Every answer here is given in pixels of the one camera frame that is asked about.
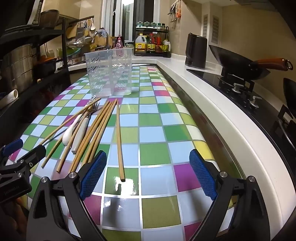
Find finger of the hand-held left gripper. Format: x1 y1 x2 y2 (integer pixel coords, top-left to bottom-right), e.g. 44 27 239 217
0 145 47 183
0 138 23 160

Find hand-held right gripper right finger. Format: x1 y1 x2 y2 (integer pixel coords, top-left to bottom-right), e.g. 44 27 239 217
189 149 271 241

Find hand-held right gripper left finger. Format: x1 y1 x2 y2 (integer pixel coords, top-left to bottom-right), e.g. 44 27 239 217
26 150 107 241

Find white handled metal fork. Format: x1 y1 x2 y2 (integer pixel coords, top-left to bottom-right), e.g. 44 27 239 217
71 102 100 154

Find white spoon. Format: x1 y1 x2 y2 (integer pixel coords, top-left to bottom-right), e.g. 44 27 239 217
62 115 81 146

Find group of wooden chopsticks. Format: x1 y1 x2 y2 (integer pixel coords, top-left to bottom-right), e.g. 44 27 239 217
41 98 126 182

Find zebra striped handle utensil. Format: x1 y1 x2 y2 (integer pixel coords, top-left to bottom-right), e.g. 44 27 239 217
86 95 97 109

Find clear plastic utensil holder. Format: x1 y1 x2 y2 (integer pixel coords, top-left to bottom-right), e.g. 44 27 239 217
84 47 134 96

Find white paper roll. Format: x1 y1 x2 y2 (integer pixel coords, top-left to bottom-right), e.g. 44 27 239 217
0 89 19 109

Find colourful checkered table cover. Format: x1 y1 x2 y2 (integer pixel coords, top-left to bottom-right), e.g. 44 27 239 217
5 65 247 241

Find large steel stockpot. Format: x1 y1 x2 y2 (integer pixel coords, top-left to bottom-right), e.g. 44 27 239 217
0 44 35 93

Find black pot with orange lid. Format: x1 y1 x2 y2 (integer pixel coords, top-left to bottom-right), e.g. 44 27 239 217
33 56 63 79

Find black gas stove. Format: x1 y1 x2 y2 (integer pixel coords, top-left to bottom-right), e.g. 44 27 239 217
186 67 296 172

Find green plastic basin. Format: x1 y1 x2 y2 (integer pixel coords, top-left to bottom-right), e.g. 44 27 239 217
67 46 82 56

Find black storage rack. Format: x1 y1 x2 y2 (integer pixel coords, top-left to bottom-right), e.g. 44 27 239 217
0 16 72 139

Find black pan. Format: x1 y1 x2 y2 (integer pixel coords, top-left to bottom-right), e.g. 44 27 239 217
282 77 296 112

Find black electric kettle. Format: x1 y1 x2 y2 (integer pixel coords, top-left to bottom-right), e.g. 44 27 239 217
184 32 208 69

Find microwave oven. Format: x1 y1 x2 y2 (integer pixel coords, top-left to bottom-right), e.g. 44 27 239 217
5 0 45 29

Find chrome faucet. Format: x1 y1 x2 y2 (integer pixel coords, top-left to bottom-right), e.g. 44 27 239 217
91 31 111 50

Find yellow cooking oil bottle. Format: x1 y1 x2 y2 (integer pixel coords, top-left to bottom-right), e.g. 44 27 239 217
134 34 147 56

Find dark soy sauce bottle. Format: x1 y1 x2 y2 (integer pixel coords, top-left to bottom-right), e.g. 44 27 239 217
147 34 156 54

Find blue patterned cloth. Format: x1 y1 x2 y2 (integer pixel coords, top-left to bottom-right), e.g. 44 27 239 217
96 28 109 41

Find black spice rack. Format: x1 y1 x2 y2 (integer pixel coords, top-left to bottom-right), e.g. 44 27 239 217
135 22 172 58

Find white framed window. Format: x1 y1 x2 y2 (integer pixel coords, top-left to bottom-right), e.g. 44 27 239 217
103 0 160 40

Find row of spice jars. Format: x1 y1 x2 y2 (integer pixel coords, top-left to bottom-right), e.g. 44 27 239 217
136 21 166 28

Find hanging kitchen tools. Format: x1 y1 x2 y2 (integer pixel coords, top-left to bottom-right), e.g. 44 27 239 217
170 0 182 24

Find black wok with wooden handle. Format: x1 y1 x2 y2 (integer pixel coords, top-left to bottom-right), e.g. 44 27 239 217
208 44 292 80

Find wide wall vent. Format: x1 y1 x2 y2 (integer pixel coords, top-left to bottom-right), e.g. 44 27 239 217
211 16 220 44

